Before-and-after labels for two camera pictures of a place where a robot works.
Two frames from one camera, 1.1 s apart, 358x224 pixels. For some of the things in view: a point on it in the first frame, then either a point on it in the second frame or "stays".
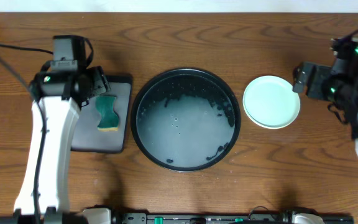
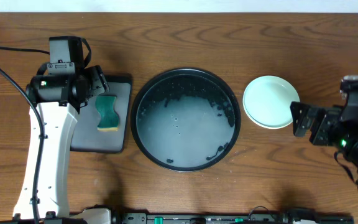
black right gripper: [312, 83] to [319, 128]
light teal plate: [270, 102] stays
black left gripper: [102, 83] stays
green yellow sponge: [109, 118] stays
